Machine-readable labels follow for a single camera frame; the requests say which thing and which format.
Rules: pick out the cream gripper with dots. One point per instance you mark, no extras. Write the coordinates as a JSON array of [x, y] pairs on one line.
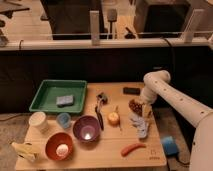
[[146, 110]]

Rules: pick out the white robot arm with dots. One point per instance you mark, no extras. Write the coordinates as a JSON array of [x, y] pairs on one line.
[[197, 114]]

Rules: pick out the purple bowl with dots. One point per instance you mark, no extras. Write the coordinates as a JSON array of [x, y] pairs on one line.
[[86, 129]]

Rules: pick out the red bowl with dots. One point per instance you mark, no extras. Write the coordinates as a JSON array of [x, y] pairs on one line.
[[59, 146]]

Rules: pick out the blue-grey cloth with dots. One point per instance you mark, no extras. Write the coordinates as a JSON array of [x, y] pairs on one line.
[[140, 124]]

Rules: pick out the black rectangular block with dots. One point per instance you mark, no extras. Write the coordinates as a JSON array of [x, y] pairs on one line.
[[131, 91]]

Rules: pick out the yellow apple toy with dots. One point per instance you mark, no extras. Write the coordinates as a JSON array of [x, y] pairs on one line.
[[113, 118]]

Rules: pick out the wooden board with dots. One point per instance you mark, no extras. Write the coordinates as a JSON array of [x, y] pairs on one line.
[[105, 152]]

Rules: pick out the blue box on floor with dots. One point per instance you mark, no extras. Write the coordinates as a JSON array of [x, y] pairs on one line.
[[169, 146]]

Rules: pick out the black vegetable peeler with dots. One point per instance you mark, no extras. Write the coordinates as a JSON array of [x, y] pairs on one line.
[[101, 100]]

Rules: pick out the orange sausage toy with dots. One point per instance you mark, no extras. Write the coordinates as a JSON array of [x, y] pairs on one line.
[[128, 149]]

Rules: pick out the blue-grey sponge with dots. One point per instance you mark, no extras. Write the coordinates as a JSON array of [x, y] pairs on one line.
[[65, 100]]

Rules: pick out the small blue cup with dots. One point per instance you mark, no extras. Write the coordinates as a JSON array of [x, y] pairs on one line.
[[64, 120]]

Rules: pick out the green plastic tray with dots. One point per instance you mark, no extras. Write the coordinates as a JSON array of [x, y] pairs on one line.
[[49, 90]]

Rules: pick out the white paper cup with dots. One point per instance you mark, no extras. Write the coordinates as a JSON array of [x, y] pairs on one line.
[[38, 120]]

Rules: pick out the yellow banana toy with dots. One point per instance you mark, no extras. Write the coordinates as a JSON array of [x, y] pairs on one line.
[[26, 150]]

